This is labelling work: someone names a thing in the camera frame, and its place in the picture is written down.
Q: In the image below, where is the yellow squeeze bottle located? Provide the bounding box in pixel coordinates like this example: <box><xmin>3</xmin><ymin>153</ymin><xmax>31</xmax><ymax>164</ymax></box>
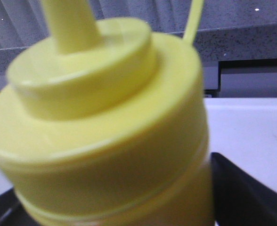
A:
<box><xmin>0</xmin><ymin>0</ymin><xmax>214</xmax><ymax>226</ymax></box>

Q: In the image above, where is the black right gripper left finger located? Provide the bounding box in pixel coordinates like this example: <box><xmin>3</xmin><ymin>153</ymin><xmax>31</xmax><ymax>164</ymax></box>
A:
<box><xmin>0</xmin><ymin>188</ymin><xmax>39</xmax><ymax>226</ymax></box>

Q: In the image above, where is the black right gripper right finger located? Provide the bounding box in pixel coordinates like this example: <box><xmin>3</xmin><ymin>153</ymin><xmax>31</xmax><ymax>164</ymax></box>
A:
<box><xmin>211</xmin><ymin>153</ymin><xmax>277</xmax><ymax>226</ymax></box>

